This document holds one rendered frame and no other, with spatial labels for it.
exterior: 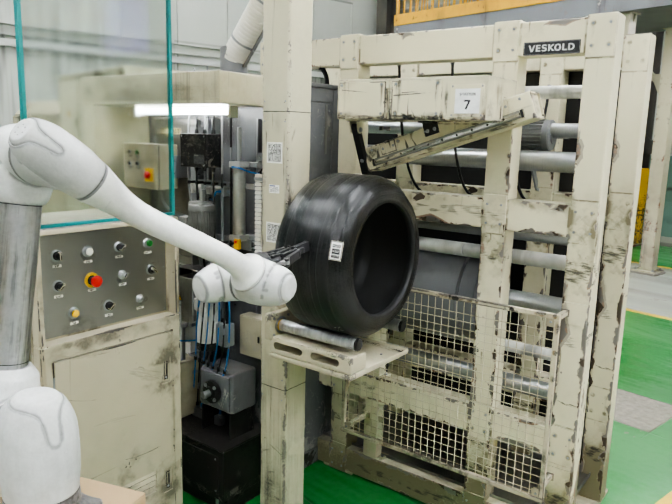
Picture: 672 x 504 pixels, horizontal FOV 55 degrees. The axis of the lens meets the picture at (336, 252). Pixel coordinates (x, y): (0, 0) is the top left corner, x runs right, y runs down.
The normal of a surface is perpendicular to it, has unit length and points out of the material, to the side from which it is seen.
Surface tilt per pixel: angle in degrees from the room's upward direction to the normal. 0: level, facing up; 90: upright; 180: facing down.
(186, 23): 90
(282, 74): 90
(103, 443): 90
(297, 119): 90
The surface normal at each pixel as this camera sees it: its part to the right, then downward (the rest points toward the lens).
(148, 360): 0.80, 0.13
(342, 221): 0.18, -0.25
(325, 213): -0.47, -0.48
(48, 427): 0.68, -0.20
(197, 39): 0.65, 0.15
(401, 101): -0.60, 0.13
